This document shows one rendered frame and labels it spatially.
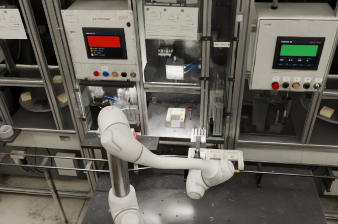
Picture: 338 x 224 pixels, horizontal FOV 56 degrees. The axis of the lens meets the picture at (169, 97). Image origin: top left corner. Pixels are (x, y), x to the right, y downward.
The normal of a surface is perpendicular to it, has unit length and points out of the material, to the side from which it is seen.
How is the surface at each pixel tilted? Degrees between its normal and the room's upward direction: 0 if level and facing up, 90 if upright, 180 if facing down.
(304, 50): 90
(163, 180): 0
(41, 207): 0
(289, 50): 90
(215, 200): 0
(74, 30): 90
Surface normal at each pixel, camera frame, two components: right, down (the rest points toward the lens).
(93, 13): -0.12, 0.57
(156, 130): -0.04, -0.82
